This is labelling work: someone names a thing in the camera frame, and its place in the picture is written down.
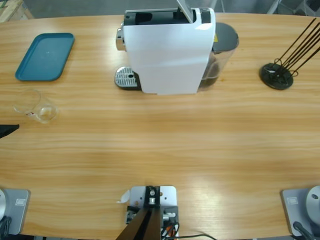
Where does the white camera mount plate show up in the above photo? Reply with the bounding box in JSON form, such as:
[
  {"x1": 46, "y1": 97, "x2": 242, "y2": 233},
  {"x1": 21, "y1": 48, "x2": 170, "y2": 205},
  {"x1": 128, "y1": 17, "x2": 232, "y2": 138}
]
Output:
[{"x1": 124, "y1": 185, "x2": 180, "y2": 238}]

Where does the clear water tank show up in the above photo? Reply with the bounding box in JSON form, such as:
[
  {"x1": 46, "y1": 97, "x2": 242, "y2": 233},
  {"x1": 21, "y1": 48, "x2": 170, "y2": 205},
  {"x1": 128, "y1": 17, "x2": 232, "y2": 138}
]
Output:
[{"x1": 199, "y1": 21, "x2": 240, "y2": 92}]

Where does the white paper tag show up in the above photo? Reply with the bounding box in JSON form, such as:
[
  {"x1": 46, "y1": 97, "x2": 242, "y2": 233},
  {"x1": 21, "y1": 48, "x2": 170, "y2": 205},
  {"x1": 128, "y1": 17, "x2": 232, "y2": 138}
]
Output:
[{"x1": 116, "y1": 189, "x2": 131, "y2": 205}]

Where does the white capsule coffee machine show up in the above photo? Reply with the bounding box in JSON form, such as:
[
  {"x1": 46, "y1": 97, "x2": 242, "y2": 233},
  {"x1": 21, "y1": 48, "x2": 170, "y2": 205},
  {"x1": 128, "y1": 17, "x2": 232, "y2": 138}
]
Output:
[{"x1": 114, "y1": 0, "x2": 217, "y2": 96}]

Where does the clear glass cup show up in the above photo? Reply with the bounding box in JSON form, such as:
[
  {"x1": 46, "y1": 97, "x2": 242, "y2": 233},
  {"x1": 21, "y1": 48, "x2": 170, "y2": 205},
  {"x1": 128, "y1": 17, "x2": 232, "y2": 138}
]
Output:
[{"x1": 12, "y1": 89, "x2": 60, "y2": 125}]

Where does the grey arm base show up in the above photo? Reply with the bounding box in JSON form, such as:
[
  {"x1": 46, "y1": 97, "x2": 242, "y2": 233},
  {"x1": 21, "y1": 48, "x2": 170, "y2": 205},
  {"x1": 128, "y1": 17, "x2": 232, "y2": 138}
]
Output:
[
  {"x1": 279, "y1": 184, "x2": 320, "y2": 237},
  {"x1": 0, "y1": 187, "x2": 31, "y2": 236}
]

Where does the teal plastic tray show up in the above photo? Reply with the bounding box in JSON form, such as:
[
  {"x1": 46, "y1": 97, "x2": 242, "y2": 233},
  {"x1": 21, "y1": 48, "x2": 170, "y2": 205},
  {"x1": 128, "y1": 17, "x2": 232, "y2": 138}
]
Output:
[{"x1": 14, "y1": 32, "x2": 76, "y2": 82}]

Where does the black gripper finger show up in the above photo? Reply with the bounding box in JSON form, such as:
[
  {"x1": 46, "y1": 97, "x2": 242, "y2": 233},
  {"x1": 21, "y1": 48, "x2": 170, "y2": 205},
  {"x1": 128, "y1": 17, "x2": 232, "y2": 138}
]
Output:
[{"x1": 0, "y1": 123, "x2": 20, "y2": 140}]

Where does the wooden crate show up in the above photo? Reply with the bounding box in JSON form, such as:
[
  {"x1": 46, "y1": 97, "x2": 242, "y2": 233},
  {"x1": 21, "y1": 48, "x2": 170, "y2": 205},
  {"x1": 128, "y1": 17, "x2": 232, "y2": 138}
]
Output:
[{"x1": 0, "y1": 0, "x2": 35, "y2": 23}]

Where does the dark grey bin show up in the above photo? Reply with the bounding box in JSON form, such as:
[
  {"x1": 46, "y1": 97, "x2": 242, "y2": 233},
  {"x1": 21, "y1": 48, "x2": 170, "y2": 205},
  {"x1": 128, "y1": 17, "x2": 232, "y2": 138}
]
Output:
[{"x1": 303, "y1": 0, "x2": 320, "y2": 14}]

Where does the black wire capsule holder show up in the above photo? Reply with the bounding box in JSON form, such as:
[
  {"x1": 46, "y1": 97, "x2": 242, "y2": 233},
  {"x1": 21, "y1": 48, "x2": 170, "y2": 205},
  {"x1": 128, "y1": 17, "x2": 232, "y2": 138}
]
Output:
[{"x1": 259, "y1": 17, "x2": 320, "y2": 91}]

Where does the black cable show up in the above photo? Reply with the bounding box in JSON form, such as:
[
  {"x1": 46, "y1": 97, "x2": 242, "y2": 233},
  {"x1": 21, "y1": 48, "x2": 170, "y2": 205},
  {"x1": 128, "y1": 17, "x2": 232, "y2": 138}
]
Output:
[
  {"x1": 292, "y1": 221, "x2": 317, "y2": 240},
  {"x1": 159, "y1": 222, "x2": 218, "y2": 240},
  {"x1": 0, "y1": 216, "x2": 12, "y2": 236}
]

